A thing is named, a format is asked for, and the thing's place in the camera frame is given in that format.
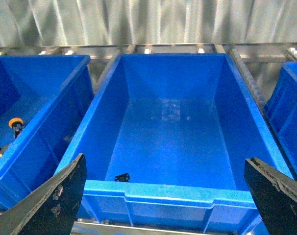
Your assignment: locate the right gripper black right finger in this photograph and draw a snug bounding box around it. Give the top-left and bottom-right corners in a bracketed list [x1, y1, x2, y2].
[244, 157, 297, 235]

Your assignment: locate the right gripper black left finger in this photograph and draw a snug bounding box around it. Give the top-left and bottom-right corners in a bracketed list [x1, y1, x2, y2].
[0, 153, 87, 235]

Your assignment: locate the small black plastic clip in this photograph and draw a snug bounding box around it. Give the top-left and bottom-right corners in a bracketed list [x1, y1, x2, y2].
[115, 173, 130, 182]

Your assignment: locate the blue right plastic bin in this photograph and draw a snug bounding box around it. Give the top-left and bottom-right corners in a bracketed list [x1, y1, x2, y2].
[264, 62, 297, 176]

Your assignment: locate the blue plastic bin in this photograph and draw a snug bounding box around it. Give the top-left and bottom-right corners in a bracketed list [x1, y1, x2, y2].
[264, 62, 297, 176]
[0, 55, 94, 211]
[58, 54, 291, 235]

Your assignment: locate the blue left plastic bin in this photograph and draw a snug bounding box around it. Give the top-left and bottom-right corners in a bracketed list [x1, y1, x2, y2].
[0, 55, 94, 211]

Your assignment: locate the blue middle plastic bin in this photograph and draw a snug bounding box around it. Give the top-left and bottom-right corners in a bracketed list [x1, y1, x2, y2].
[58, 54, 291, 235]

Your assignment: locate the yellow push button switch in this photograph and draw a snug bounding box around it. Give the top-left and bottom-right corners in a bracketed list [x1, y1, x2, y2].
[8, 117, 25, 139]

